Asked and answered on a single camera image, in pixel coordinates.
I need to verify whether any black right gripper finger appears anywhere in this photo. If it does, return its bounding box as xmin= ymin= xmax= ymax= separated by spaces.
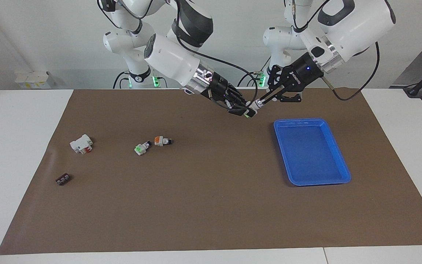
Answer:
xmin=227 ymin=102 xmax=258 ymax=118
xmin=227 ymin=85 xmax=251 ymax=108

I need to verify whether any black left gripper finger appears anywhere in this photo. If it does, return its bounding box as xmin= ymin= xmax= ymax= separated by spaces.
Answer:
xmin=265 ymin=91 xmax=303 ymax=106
xmin=256 ymin=65 xmax=284 ymax=107

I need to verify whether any blue plastic tray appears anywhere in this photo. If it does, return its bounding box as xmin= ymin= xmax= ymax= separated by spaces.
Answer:
xmin=273 ymin=118 xmax=352 ymax=187

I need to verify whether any brown paper table mat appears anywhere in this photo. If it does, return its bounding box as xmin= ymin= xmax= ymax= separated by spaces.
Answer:
xmin=0 ymin=88 xmax=422 ymax=255

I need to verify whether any white circuit breaker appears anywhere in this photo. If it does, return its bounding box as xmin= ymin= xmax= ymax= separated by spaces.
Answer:
xmin=69 ymin=134 xmax=94 ymax=155

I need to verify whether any white cardboard box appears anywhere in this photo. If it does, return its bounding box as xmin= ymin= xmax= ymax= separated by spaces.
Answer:
xmin=15 ymin=70 xmax=56 ymax=90

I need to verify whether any black base cable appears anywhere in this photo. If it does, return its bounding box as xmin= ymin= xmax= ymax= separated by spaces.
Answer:
xmin=112 ymin=70 xmax=133 ymax=90
xmin=237 ymin=67 xmax=270 ymax=88

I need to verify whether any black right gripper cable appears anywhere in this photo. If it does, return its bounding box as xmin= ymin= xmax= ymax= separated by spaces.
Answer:
xmin=176 ymin=0 xmax=259 ymax=111

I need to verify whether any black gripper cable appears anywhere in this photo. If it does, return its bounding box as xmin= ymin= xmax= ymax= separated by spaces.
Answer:
xmin=176 ymin=0 xmax=259 ymax=111
xmin=291 ymin=0 xmax=380 ymax=102

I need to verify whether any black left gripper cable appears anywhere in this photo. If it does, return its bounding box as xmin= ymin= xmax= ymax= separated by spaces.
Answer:
xmin=291 ymin=0 xmax=380 ymax=102

